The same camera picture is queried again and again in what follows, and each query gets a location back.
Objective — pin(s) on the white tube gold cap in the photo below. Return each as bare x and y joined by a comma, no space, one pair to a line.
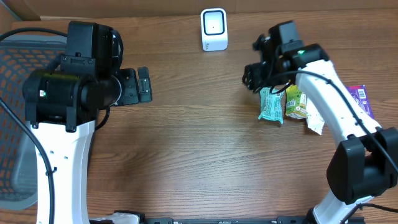
315,122

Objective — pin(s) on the white barcode scanner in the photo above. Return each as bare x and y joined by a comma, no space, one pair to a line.
214,29

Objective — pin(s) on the grey plastic basket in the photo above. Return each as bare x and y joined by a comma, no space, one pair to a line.
21,55

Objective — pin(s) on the green juice carton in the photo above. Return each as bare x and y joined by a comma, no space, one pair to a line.
296,103

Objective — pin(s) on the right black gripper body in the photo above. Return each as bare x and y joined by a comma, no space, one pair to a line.
265,77

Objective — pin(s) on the purple red pad package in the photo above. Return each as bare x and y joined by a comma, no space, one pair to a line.
360,95

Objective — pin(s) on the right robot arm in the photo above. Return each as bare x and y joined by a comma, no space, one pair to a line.
364,164

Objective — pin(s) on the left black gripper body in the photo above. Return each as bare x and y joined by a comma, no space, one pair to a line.
129,91

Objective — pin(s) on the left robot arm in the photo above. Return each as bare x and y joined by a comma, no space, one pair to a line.
62,103

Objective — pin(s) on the teal wet wipes pack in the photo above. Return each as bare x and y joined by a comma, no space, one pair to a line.
271,105

